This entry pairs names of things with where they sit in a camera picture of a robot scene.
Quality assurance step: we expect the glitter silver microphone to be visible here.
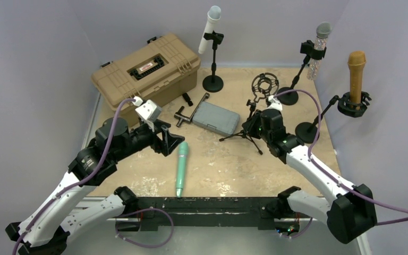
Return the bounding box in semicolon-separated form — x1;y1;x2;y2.
307;22;332;80

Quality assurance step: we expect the purple cable loop, base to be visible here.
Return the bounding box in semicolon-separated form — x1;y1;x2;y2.
115;209;174;249

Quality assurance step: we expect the small black cylinder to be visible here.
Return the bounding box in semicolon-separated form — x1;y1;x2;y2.
182;93;193;106

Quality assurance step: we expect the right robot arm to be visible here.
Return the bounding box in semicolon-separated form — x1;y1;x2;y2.
242;108;378;244

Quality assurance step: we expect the black shock-mount stand, right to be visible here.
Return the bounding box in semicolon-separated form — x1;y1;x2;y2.
295;91;371;143

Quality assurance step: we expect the mint green microphone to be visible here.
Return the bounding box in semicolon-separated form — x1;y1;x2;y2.
175;142;189;198

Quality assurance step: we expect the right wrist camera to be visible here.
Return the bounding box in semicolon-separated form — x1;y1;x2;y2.
266;95;283;112

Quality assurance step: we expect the grey plastic case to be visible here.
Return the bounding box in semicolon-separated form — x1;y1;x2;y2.
192;101;241;137

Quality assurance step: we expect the tan plastic tool case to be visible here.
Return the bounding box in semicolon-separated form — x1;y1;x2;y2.
91;33;201;111

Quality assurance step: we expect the aluminium rail frame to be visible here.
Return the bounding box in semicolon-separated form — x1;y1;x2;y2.
42;92;372;255

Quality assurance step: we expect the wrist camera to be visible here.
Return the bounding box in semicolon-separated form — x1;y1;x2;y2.
266;95;283;112
133;96;162;132

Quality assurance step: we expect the black round-base stand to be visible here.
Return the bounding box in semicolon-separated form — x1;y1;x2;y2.
202;31;224;93
277;40;314;106

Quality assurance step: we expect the white microphone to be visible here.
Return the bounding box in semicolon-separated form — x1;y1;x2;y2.
198;5;222;54

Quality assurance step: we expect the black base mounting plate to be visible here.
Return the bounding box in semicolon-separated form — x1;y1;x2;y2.
117;197;300;233

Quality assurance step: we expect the black tripod shock mount stand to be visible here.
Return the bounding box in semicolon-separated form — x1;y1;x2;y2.
219;72;279;155

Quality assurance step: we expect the dark metal pipe wrench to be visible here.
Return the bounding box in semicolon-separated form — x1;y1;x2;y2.
174;93;210;128

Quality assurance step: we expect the gold microphone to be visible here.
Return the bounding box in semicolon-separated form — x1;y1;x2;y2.
347;50;366;104

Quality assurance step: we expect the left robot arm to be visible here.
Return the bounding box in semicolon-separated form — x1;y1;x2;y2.
5;117;185;254

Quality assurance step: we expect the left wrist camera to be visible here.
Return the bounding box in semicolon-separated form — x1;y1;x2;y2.
133;96;162;132

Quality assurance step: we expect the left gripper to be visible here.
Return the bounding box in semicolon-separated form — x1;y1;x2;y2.
113;118;184;162

